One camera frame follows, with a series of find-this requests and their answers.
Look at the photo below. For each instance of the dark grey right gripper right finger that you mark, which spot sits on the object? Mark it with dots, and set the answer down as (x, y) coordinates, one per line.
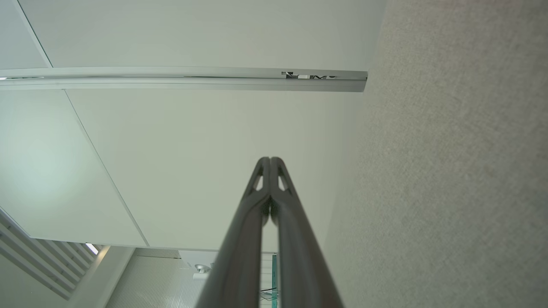
(299, 265)

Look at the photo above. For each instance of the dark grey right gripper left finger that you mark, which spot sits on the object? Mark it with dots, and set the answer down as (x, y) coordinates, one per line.
(239, 265)

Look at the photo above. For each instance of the silver round spot lamp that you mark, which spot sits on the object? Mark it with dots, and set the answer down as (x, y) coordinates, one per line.
(202, 268)

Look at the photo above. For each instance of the white ceiling light strip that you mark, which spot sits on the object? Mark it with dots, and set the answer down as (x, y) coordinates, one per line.
(91, 248)

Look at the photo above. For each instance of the aluminium wall rail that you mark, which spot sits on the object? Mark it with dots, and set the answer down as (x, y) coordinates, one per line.
(171, 81)

